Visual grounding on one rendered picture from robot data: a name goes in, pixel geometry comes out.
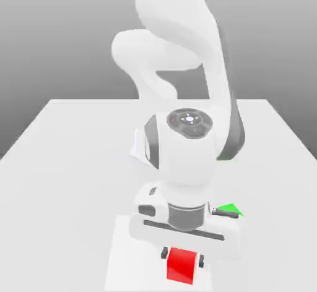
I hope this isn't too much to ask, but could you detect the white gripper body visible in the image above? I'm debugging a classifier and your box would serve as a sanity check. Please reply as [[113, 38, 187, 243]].
[[128, 212, 243, 261]]

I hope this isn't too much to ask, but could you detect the small green cube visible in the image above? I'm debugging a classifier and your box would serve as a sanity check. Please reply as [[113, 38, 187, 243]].
[[217, 202, 245, 219]]

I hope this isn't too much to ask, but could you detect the small red cube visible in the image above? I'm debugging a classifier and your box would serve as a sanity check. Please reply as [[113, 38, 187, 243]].
[[166, 247, 198, 286]]

